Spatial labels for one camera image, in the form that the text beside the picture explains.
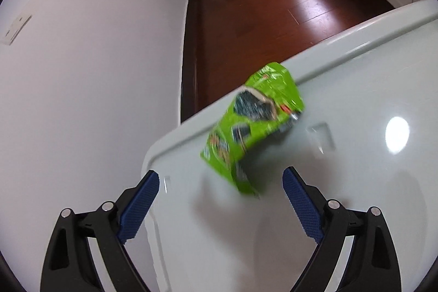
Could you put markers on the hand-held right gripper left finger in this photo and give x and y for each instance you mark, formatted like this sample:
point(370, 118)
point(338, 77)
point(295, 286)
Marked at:
point(140, 206)

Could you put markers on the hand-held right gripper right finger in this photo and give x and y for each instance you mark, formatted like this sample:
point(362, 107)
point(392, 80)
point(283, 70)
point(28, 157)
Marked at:
point(303, 203)

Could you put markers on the green snack packet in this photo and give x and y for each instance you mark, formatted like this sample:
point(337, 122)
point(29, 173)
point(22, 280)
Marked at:
point(260, 90)

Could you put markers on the white plastic storage box lid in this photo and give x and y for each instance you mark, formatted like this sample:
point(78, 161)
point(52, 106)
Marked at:
point(359, 175)

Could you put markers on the white wall socket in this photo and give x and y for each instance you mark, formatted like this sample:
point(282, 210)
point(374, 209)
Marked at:
point(17, 29)

